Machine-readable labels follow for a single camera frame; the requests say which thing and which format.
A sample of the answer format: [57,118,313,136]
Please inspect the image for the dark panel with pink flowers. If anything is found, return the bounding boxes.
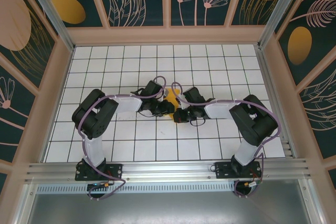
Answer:
[169,0,244,28]

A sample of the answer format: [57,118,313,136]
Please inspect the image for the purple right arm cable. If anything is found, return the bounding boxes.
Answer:
[171,81,284,199]

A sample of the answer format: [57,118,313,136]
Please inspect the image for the aluminium corner post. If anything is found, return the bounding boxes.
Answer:
[258,0,313,49]
[22,0,76,51]

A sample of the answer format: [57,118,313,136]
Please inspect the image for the grey metal sheet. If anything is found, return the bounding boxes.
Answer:
[26,192,313,224]

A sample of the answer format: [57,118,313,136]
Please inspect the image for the dark panel orange circle leaves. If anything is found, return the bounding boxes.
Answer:
[92,0,169,28]

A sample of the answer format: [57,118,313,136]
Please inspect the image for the dark panel orange oval feathers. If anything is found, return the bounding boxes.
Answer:
[274,0,336,87]

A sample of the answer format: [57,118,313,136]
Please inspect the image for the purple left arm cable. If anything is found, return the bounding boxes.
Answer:
[78,76,169,201]

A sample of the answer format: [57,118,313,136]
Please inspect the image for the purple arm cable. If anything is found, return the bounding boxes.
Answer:
[171,81,284,199]
[78,76,169,201]

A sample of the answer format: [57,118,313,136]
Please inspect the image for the slotted grey cable duct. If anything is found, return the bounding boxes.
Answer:
[36,183,237,193]

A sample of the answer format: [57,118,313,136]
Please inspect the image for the long aluminium mounting rail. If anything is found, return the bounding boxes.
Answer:
[25,158,312,183]

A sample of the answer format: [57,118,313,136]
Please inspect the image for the yellow square paper sheet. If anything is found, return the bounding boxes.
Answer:
[164,89,190,124]

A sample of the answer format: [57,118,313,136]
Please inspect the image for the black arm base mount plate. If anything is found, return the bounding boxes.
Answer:
[75,163,124,182]
[214,161,262,179]

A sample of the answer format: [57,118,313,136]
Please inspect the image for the aluminium side rail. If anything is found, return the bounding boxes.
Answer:
[256,45,297,159]

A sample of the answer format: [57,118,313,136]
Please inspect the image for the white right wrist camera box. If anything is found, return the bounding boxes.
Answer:
[177,94,188,110]

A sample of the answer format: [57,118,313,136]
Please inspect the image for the dark panel large pink oval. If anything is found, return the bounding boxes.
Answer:
[0,0,59,92]

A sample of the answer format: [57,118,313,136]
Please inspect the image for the dark panel single pink flower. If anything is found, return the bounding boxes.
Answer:
[0,57,37,166]

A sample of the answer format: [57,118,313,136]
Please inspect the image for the dark panel pink feather lines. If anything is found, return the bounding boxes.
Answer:
[298,68,336,161]

